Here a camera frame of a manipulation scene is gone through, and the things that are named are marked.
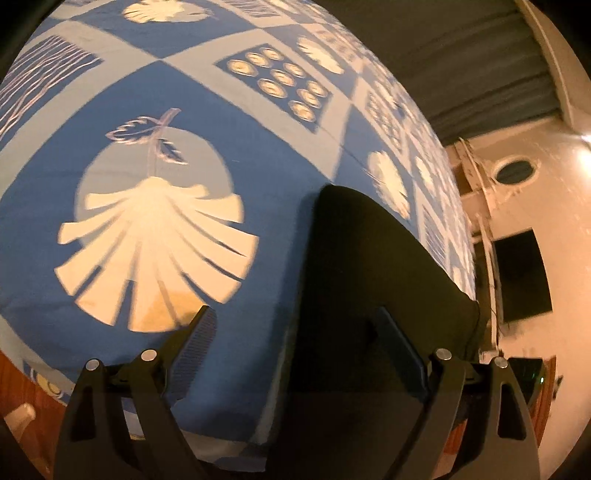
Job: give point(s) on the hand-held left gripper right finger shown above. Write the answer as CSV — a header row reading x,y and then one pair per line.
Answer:
x,y
400,353

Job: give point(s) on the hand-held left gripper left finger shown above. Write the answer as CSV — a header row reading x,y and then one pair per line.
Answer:
x,y
198,346

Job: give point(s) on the black pants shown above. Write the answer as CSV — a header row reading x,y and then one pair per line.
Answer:
x,y
369,258

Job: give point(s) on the white television cabinet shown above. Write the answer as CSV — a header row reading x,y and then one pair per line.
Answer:
x,y
490,286

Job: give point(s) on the dark box with green light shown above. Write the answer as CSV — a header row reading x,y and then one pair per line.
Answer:
x,y
528,378

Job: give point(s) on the black television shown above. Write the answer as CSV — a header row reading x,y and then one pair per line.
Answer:
x,y
524,277

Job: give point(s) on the white dressing table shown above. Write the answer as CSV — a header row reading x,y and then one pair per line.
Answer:
x,y
471,184

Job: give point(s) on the white object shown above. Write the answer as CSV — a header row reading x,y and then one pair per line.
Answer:
x,y
19,420

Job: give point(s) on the blue patterned bedspread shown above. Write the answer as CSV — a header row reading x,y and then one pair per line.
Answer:
x,y
231,138

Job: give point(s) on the white oval vanity mirror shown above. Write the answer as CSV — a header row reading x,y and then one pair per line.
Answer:
x,y
514,170

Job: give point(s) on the dark green curtain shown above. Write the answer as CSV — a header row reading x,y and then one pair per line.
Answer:
x,y
438,60

